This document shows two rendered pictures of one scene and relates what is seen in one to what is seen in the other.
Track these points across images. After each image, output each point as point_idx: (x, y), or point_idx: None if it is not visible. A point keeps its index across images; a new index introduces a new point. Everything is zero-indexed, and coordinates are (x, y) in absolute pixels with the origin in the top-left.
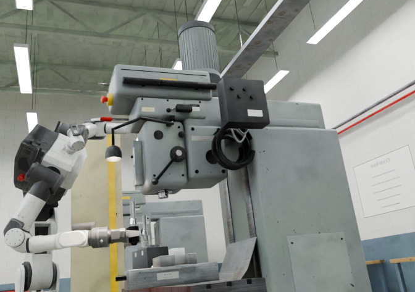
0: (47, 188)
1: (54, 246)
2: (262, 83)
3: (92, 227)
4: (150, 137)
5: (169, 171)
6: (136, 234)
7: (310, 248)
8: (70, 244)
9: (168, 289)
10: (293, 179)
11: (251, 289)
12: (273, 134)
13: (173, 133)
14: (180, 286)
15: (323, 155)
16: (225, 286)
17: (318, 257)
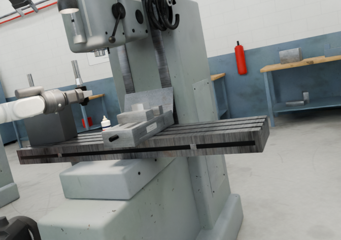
0: None
1: (4, 118)
2: None
3: (42, 91)
4: None
5: None
6: (90, 94)
7: (200, 91)
8: (30, 113)
9: (193, 137)
10: (189, 40)
11: (266, 124)
12: (177, 0)
13: None
14: (220, 132)
15: (196, 22)
16: (263, 126)
17: (203, 97)
